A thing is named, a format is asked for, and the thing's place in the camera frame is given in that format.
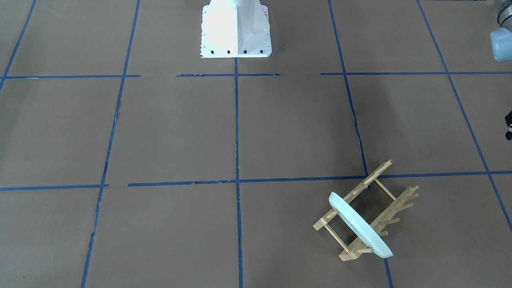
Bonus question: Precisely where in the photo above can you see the wooden dish rack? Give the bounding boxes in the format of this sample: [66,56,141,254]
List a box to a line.
[313,159,419,261]

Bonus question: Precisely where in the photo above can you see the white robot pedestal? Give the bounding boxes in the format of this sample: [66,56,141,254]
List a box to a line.
[200,0,272,58]

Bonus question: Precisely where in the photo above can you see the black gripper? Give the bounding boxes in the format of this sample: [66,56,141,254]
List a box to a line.
[504,111,512,140]

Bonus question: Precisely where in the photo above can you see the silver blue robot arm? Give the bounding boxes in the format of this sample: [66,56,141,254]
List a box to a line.
[490,0,512,62]

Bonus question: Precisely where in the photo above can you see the light green plate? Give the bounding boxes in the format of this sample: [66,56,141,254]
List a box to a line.
[328,192,393,258]

